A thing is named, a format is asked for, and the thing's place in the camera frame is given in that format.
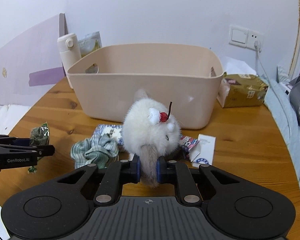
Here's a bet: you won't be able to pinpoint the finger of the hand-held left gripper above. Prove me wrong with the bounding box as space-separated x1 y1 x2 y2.
0 134 32 147
0 144 56 157

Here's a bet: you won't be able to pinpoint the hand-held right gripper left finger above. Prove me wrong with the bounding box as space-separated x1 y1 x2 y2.
56 154 141 207

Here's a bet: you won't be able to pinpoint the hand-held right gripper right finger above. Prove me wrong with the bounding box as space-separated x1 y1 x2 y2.
156 156 245 203

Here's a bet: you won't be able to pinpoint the green snack packet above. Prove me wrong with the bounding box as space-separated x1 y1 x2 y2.
27 121 51 174

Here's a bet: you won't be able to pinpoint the cartoon printed small box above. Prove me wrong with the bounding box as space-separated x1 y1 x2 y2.
179 135 200 160

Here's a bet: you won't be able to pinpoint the white plush toy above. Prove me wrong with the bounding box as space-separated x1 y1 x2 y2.
122 88 183 188

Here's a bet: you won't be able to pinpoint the blue floral tissue pack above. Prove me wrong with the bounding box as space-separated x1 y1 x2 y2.
94 124 124 145

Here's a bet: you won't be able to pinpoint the beige plastic basket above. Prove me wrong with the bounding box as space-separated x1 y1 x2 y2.
66 44 226 130

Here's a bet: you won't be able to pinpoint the white bed sheet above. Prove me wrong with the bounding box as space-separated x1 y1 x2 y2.
0 103 32 153

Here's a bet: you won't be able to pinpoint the green checked cloth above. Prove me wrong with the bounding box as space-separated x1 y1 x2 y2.
70 133 119 169

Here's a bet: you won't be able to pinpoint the white card box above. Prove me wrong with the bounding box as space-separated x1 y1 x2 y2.
189 134 217 168

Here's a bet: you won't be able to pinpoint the white thermos bottle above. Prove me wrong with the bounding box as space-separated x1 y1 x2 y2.
57 33 82 89

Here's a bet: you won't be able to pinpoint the clear plastic snack bag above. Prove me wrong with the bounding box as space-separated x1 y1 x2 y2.
78 31 102 58

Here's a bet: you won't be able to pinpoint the gold tissue pack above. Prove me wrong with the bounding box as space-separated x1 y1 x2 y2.
217 74 269 108

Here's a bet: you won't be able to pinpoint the white paper sheet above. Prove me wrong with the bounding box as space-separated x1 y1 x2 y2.
224 56 260 77

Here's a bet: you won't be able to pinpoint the white plug with cable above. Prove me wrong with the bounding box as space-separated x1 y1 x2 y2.
254 40 271 85

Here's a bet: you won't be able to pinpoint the white wall switch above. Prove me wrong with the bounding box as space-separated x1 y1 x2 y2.
229 25 249 47

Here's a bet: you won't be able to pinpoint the grey strap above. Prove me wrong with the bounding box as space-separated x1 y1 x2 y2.
287 74 300 114

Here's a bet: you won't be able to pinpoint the white wall socket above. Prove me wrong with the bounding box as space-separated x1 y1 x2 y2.
247 29 265 52

